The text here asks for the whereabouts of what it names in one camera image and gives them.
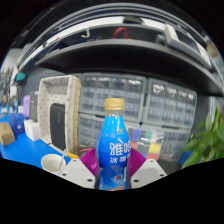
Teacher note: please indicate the green potted plant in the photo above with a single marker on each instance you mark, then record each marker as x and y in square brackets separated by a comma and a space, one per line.
[206, 140]

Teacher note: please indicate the white perforated basket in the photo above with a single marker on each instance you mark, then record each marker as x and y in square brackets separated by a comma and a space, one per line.
[45, 110]

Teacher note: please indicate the teal wall-mounted object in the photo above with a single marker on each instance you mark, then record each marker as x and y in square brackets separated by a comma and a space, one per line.
[20, 78]

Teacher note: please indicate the brown cardboard box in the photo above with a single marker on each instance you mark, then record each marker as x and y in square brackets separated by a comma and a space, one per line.
[6, 134]

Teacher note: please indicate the blue drink bottle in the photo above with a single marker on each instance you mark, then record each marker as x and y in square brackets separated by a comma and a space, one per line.
[113, 150]

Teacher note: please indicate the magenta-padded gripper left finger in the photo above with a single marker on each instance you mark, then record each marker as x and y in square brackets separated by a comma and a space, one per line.
[76, 171]

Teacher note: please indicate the purple container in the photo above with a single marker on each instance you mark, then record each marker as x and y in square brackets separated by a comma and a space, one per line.
[26, 105]

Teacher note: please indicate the thin grey stirring stick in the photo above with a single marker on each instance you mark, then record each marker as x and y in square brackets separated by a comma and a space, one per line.
[62, 160]

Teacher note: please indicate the black rectangular speaker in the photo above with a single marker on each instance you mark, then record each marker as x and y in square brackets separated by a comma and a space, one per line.
[57, 126]

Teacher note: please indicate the grey small-parts drawer cabinet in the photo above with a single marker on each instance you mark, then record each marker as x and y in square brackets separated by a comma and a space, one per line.
[176, 145]
[170, 103]
[88, 130]
[113, 95]

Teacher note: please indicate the black shelf unit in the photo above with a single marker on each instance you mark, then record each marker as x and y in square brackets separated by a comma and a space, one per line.
[133, 55]

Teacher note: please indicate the blue box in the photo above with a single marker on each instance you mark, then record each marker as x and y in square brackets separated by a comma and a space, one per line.
[16, 124]

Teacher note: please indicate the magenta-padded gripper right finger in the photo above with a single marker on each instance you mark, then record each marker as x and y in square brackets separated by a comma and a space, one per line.
[148, 171]

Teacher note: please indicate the dark grey upright box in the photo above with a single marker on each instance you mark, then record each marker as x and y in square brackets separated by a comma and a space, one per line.
[33, 106]

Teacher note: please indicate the small white box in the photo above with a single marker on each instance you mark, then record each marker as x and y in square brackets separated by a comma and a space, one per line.
[32, 130]

